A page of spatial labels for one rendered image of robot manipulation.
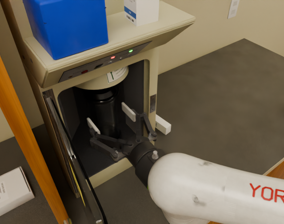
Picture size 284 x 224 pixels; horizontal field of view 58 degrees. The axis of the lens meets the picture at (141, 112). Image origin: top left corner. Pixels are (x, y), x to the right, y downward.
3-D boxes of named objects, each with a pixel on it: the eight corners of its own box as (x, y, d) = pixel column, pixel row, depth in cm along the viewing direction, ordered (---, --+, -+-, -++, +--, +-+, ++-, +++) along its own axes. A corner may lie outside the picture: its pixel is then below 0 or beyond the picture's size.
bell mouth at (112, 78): (55, 66, 75) (50, 49, 71) (108, 48, 82) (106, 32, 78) (82, 98, 64) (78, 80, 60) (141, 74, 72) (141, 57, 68)
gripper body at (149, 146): (162, 144, 65) (141, 122, 71) (134, 160, 61) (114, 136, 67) (161, 162, 70) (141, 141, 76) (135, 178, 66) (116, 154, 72)
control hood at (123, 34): (36, 83, 53) (20, 38, 46) (160, 39, 67) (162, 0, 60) (58, 115, 46) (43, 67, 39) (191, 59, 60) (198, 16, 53)
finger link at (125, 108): (133, 115, 76) (135, 114, 76) (121, 102, 80) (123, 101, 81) (134, 122, 78) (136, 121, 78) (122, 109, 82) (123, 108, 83)
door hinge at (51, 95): (74, 190, 81) (40, 92, 55) (81, 186, 82) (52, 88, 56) (75, 193, 80) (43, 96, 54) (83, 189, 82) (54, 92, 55)
